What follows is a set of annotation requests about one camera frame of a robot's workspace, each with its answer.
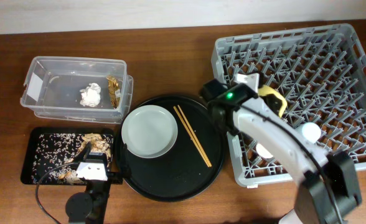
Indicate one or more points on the round black serving tray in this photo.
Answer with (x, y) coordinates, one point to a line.
(181, 173)

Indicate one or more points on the clear plastic waste bin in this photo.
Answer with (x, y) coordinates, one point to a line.
(53, 87)

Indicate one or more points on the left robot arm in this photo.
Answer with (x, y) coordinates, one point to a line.
(90, 206)

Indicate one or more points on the yellow bowl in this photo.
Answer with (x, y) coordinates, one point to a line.
(265, 90)

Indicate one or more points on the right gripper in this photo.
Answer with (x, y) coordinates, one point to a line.
(271, 99)

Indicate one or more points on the white tissue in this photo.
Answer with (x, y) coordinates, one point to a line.
(90, 95)

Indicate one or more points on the black rectangular tray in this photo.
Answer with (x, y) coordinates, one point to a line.
(27, 155)

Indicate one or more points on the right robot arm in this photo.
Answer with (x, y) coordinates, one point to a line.
(328, 187)

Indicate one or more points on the brown gold snack wrapper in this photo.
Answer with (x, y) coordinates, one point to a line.
(114, 91)

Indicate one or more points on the grey round plate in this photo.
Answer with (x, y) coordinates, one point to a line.
(149, 131)

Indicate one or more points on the grey plastic dishwasher rack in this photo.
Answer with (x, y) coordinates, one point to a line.
(321, 72)

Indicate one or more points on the rice and food scraps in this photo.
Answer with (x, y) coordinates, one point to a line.
(67, 174)

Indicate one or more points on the light blue cup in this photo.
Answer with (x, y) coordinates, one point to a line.
(310, 131)

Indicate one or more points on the pink cup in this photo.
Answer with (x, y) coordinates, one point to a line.
(262, 151)

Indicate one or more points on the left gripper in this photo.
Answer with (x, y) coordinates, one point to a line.
(125, 168)

